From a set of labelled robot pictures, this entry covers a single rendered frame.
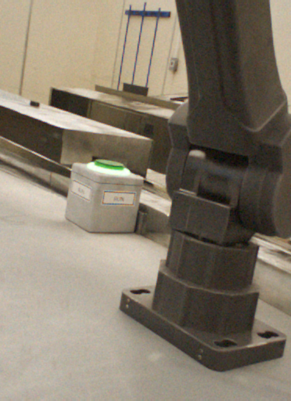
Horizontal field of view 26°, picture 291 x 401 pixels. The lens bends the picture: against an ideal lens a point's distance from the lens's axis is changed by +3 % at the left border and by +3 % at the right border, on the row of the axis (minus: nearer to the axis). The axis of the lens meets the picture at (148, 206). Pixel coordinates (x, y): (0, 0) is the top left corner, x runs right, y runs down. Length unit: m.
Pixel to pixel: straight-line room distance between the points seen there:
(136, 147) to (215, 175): 0.59
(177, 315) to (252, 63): 0.20
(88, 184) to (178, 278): 0.31
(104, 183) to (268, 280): 0.24
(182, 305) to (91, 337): 0.07
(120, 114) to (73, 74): 3.71
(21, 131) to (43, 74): 7.11
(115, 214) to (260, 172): 0.34
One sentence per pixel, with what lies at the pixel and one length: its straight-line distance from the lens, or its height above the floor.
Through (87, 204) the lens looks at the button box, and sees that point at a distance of 0.77.
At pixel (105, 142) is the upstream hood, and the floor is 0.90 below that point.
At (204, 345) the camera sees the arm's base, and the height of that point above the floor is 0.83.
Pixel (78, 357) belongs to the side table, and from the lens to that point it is 0.45.
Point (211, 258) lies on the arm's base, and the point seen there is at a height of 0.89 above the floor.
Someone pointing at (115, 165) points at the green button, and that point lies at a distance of 0.78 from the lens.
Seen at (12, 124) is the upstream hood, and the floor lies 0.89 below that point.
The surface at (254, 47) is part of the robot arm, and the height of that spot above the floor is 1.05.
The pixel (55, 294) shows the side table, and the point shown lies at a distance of 0.55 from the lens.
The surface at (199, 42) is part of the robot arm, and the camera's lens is 0.43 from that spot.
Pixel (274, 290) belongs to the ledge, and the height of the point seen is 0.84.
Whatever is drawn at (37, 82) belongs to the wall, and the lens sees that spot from 8.22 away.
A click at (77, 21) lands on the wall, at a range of 8.42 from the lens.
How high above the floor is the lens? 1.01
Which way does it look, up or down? 11 degrees down
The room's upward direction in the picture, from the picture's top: 11 degrees clockwise
